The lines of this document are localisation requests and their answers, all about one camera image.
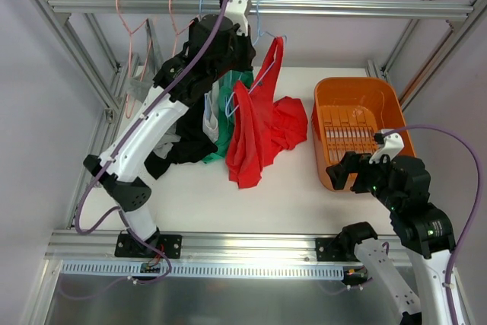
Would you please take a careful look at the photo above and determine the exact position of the red tank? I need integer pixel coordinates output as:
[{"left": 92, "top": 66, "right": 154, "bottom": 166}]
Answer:
[
  {"left": 265, "top": 96, "right": 308, "bottom": 166},
  {"left": 225, "top": 37, "right": 285, "bottom": 189}
]

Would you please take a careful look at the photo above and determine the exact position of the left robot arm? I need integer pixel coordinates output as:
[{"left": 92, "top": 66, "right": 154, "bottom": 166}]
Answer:
[{"left": 83, "top": 11, "right": 256, "bottom": 257}]

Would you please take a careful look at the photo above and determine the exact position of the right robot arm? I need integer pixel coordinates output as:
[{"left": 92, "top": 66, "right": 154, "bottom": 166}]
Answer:
[{"left": 326, "top": 151, "right": 459, "bottom": 324}]

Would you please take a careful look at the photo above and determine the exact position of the green tank top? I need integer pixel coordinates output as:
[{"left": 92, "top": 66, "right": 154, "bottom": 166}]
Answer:
[{"left": 202, "top": 71, "right": 254, "bottom": 164}]

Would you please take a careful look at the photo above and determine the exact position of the light blue hanger with white top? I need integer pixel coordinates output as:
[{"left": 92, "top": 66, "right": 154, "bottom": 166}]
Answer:
[{"left": 198, "top": 0, "right": 204, "bottom": 21}]

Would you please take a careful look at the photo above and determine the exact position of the pink hanger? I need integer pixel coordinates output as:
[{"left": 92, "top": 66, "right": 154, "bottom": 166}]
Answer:
[
  {"left": 168, "top": 0, "right": 194, "bottom": 57},
  {"left": 115, "top": 0, "right": 152, "bottom": 119}
]

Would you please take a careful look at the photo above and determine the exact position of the white tank top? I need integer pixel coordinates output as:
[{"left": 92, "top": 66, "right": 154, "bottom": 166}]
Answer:
[{"left": 202, "top": 92, "right": 219, "bottom": 142}]

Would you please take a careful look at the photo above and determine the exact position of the red tank top on table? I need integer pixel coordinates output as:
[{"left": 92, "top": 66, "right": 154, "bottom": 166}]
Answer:
[{"left": 265, "top": 96, "right": 308, "bottom": 166}]

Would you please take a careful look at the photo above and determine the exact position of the pink hanger left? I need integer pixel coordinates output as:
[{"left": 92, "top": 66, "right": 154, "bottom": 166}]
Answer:
[{"left": 115, "top": 0, "right": 152, "bottom": 119}]

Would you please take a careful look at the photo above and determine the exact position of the black tank top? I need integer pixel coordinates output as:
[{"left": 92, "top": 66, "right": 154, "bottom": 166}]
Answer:
[{"left": 144, "top": 106, "right": 218, "bottom": 180}]

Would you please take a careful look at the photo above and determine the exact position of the grey tank top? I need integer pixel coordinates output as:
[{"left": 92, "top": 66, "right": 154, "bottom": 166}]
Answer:
[{"left": 128, "top": 18, "right": 180, "bottom": 159}]

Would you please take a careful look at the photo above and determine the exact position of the orange plastic basket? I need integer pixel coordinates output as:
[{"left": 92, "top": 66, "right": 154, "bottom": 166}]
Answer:
[{"left": 310, "top": 77, "right": 406, "bottom": 193}]

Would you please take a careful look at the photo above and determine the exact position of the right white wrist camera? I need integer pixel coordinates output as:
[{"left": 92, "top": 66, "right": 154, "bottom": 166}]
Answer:
[{"left": 369, "top": 129, "right": 404, "bottom": 164}]

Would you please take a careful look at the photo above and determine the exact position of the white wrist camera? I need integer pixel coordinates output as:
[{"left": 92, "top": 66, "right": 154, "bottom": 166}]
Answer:
[
  {"left": 369, "top": 129, "right": 404, "bottom": 164},
  {"left": 224, "top": 0, "right": 252, "bottom": 37}
]

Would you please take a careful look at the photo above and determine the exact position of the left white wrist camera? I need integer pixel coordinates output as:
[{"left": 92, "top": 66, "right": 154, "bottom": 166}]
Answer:
[{"left": 224, "top": 0, "right": 252, "bottom": 37}]

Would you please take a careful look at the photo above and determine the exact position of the aluminium hanging rail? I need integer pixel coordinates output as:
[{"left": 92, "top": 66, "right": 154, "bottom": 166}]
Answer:
[{"left": 50, "top": 0, "right": 474, "bottom": 21}]

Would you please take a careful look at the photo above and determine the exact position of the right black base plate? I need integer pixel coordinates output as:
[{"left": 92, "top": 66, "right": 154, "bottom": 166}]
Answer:
[{"left": 315, "top": 237, "right": 342, "bottom": 262}]

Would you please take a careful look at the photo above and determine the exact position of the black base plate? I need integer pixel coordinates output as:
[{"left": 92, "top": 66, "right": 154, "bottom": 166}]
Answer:
[
  {"left": 315, "top": 237, "right": 342, "bottom": 262},
  {"left": 114, "top": 232, "right": 183, "bottom": 259}
]

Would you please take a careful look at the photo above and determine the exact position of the left aluminium frame post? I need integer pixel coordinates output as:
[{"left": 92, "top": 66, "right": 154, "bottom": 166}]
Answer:
[{"left": 7, "top": 0, "right": 126, "bottom": 120}]

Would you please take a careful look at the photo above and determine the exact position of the aluminium frame post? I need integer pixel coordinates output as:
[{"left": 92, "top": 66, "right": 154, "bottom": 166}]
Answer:
[
  {"left": 365, "top": 0, "right": 486, "bottom": 110},
  {"left": 7, "top": 0, "right": 126, "bottom": 120}
]

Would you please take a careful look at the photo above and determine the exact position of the right aluminium frame post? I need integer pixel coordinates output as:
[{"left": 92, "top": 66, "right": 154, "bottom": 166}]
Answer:
[{"left": 365, "top": 0, "right": 486, "bottom": 110}]

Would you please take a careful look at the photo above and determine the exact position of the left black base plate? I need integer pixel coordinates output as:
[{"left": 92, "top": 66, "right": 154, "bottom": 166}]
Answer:
[{"left": 114, "top": 232, "right": 183, "bottom": 259}]

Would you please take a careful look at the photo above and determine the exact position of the white slotted cable duct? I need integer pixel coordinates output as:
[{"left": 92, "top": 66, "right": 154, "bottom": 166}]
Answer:
[{"left": 61, "top": 260, "right": 344, "bottom": 281}]

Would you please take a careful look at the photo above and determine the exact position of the front aluminium rail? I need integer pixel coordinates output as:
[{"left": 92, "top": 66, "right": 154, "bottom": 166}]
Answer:
[{"left": 44, "top": 228, "right": 419, "bottom": 266}]

